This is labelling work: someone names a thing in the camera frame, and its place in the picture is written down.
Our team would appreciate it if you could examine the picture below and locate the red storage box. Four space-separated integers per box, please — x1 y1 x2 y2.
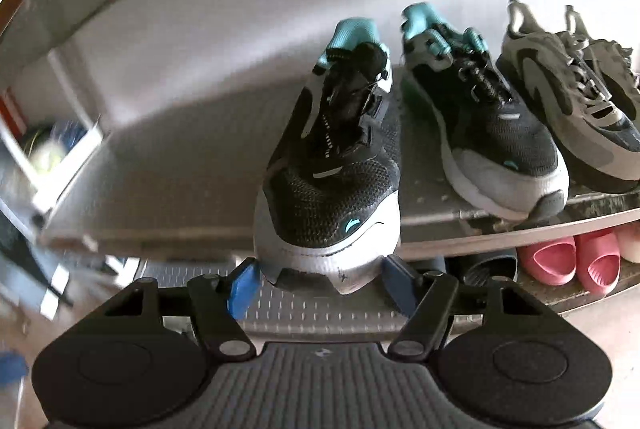
0 91 26 134

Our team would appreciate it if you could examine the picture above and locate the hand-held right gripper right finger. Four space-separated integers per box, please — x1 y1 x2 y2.
382 256 543 361

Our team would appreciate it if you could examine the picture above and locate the black teal sneaker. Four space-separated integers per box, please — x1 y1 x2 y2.
400 3 571 221
252 20 403 296

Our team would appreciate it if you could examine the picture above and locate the white bag with yellow trim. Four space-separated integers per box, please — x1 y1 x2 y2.
27 136 71 180

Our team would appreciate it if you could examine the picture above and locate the metal shoe rack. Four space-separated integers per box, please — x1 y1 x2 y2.
0 0 640 325

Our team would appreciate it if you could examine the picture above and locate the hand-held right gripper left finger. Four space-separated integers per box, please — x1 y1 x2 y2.
102 259 260 361

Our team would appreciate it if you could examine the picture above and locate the beige slipper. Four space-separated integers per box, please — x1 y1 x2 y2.
614 223 640 264

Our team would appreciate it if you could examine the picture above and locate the grey black sneaker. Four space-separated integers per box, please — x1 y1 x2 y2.
565 6 640 140
496 0 640 194

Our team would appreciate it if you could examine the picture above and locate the pink slipper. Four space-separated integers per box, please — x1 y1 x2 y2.
574 230 622 296
517 236 577 286

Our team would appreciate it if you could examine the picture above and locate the dark blue backpack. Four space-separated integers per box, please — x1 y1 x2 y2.
50 121 90 150

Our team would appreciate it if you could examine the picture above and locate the white shelf unit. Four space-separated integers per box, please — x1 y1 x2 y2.
0 44 108 230

